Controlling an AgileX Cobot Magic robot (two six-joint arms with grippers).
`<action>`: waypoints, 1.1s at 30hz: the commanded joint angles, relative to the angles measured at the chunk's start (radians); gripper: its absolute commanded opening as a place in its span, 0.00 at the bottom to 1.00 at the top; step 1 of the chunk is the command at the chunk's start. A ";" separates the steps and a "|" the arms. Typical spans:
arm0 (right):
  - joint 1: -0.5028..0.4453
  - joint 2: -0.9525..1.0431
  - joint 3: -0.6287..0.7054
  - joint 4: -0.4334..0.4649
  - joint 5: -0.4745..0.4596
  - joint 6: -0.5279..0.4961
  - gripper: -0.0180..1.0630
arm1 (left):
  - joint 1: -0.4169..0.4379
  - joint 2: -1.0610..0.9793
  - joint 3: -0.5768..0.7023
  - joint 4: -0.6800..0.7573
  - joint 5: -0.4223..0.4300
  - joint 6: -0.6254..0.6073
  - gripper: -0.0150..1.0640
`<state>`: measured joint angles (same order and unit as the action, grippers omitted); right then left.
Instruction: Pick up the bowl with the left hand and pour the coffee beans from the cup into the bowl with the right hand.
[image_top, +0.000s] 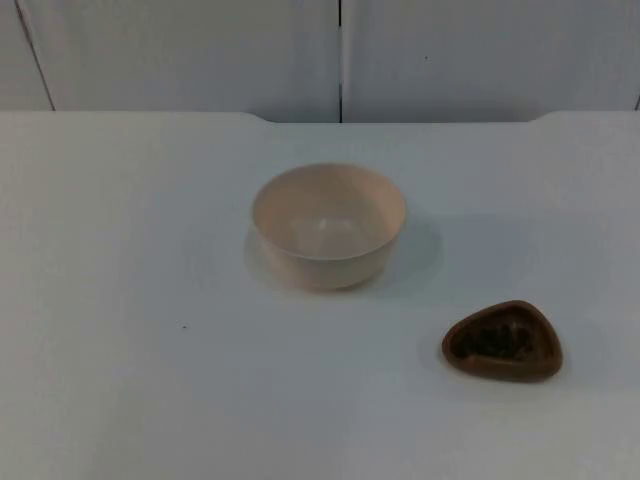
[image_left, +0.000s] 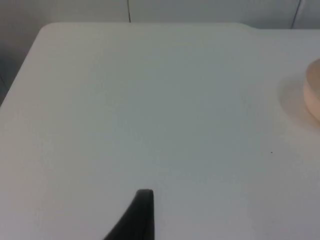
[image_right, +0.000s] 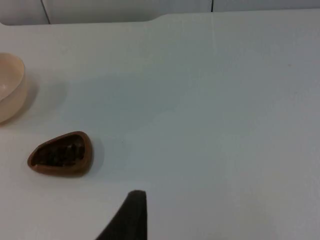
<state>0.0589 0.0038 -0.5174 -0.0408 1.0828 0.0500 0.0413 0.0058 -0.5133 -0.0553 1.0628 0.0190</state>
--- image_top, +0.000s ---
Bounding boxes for dark brown wooden cup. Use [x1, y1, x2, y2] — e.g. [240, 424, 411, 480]
[440, 299, 565, 384]

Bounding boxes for coffee beans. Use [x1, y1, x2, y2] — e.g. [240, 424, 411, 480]
[457, 322, 535, 361]

